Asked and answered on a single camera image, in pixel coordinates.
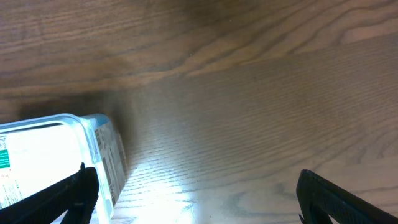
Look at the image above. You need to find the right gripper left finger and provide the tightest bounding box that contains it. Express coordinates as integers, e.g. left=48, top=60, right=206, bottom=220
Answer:
left=1, top=163, right=99, bottom=224

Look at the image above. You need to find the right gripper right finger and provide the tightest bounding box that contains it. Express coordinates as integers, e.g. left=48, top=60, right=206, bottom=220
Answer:
left=296, top=169, right=397, bottom=224

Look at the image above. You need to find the white green medicine box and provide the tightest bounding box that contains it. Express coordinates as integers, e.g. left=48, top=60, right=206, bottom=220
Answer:
left=1, top=124, right=83, bottom=208

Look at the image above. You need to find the clear plastic container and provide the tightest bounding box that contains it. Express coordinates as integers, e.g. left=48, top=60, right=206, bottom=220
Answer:
left=1, top=114, right=114, bottom=223

